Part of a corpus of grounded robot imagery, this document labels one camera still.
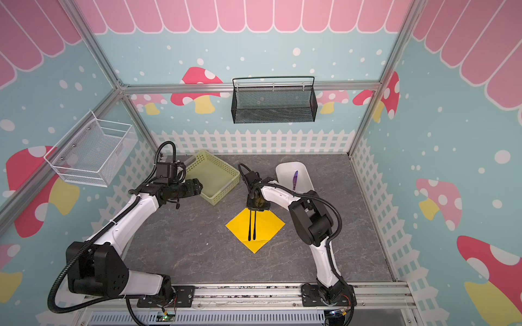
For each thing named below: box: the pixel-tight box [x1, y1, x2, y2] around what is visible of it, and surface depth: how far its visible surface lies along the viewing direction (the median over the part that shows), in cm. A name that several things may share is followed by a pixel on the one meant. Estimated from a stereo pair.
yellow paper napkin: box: [224, 207, 286, 255], surface depth 94 cm
